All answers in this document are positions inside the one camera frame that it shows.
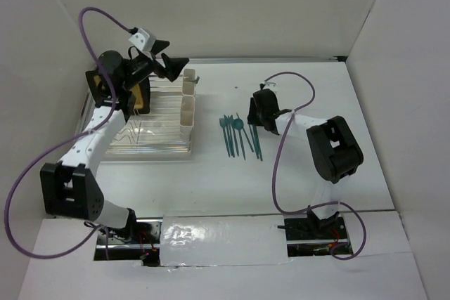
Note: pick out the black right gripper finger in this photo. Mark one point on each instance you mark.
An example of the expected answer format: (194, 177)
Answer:
(270, 125)
(252, 117)

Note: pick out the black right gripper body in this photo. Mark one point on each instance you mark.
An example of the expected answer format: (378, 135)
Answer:
(261, 116)

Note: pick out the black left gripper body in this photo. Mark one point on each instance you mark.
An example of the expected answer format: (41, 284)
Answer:
(140, 68)

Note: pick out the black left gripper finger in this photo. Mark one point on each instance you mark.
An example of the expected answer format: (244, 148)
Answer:
(173, 66)
(158, 47)

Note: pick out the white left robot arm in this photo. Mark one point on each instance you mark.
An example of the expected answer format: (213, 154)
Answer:
(69, 186)

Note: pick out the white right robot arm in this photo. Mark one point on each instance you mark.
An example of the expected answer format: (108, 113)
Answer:
(333, 149)

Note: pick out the yellow square plate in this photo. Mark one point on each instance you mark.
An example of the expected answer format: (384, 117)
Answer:
(141, 91)

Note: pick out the white utensil holder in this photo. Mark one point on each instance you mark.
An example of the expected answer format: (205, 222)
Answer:
(187, 110)

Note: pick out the clear plastic dish rack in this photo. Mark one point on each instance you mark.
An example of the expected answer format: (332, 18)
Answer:
(156, 135)

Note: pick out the white taped cover panel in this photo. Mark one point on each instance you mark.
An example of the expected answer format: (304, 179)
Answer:
(222, 241)

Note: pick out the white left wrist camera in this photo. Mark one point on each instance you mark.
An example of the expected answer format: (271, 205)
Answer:
(142, 39)

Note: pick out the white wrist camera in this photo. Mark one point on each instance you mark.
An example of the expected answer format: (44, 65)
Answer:
(269, 85)
(142, 39)

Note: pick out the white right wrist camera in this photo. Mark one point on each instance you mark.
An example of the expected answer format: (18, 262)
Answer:
(269, 85)

